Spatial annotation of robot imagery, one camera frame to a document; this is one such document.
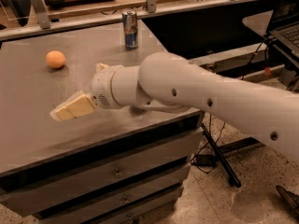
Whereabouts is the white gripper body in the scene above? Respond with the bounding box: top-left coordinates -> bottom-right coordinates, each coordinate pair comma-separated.
91,65 -> 122,109

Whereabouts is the orange fruit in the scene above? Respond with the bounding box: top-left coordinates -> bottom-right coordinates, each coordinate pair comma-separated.
46,50 -> 66,69

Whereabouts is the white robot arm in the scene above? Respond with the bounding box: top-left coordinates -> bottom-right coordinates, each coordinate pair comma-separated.
50,52 -> 299,161

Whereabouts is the blue silver redbull can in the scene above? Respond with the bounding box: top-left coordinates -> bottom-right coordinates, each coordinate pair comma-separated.
121,10 -> 138,49

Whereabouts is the grey drawer cabinet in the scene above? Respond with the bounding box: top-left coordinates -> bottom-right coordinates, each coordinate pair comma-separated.
0,24 -> 202,224

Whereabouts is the black power adapter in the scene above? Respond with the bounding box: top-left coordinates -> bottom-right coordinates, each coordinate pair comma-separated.
193,155 -> 219,167

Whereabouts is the black laptop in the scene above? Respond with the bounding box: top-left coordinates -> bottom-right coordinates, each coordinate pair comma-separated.
266,0 -> 299,58

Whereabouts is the dark brown shoe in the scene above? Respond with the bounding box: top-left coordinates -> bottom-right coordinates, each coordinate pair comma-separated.
276,185 -> 299,217

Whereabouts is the metal railing frame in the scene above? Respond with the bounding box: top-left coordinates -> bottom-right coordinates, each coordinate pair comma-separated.
0,0 -> 257,41

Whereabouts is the black cable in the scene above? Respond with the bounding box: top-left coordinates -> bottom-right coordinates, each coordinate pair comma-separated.
190,114 -> 227,175

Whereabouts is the black table leg frame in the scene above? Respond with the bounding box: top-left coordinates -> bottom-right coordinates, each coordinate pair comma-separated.
202,124 -> 262,188

